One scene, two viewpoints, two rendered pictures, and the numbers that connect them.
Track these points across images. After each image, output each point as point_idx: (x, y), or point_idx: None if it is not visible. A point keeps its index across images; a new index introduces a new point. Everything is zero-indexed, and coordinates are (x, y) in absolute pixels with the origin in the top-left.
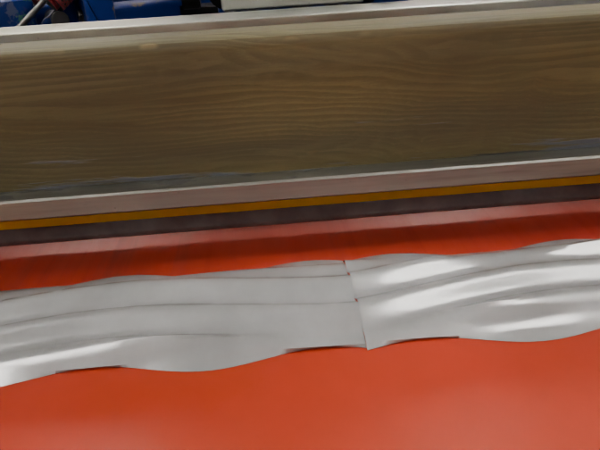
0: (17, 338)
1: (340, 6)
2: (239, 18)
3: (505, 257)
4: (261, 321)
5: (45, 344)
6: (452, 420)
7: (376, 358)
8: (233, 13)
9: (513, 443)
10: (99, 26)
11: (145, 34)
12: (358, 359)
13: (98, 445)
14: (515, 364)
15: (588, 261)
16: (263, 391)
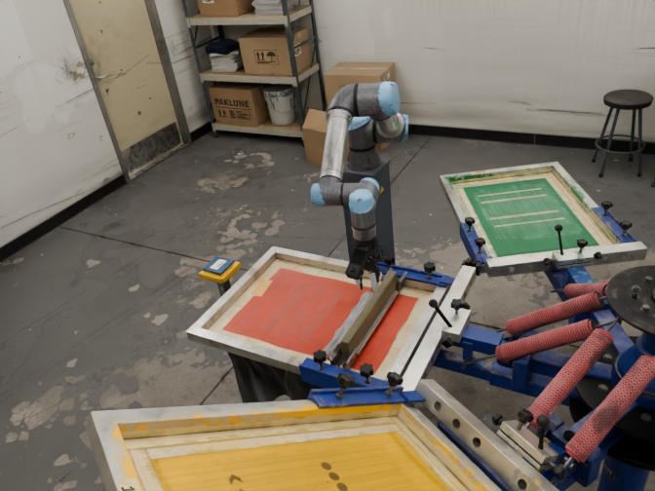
0: (366, 297)
1: (438, 332)
2: (437, 314)
3: None
4: (354, 313)
5: (364, 299)
6: (332, 321)
7: (343, 320)
8: (446, 315)
9: (327, 322)
10: (448, 294)
11: (382, 289)
12: (344, 319)
13: (347, 302)
14: (334, 327)
15: (341, 339)
16: (345, 312)
